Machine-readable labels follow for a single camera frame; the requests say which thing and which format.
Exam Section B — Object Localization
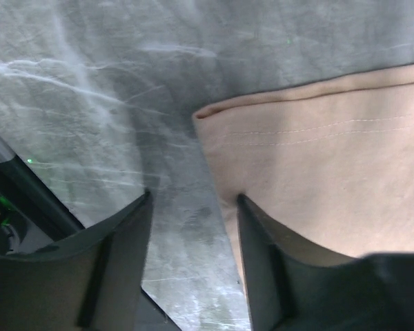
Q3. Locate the beige t-shirt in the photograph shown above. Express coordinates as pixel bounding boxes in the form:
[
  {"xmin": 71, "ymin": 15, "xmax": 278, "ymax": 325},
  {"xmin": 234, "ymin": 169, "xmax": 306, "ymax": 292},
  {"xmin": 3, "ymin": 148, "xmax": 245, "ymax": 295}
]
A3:
[{"xmin": 193, "ymin": 64, "xmax": 414, "ymax": 274}]

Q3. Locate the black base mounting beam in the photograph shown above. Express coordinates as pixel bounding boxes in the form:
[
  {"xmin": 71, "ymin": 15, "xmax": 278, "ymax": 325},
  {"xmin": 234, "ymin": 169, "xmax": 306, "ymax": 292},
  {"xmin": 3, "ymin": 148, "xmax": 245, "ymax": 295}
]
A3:
[{"xmin": 0, "ymin": 136, "xmax": 85, "ymax": 254}]

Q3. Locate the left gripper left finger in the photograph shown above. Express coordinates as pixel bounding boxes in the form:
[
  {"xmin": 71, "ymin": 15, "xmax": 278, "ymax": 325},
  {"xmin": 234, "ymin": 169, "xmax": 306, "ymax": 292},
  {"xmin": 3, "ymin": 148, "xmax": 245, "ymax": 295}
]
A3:
[{"xmin": 0, "ymin": 192, "xmax": 153, "ymax": 330}]

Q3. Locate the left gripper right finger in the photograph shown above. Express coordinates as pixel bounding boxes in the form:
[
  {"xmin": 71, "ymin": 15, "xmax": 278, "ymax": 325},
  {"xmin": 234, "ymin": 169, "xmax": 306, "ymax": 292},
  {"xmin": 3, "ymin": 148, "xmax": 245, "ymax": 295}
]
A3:
[{"xmin": 237, "ymin": 194, "xmax": 414, "ymax": 330}]

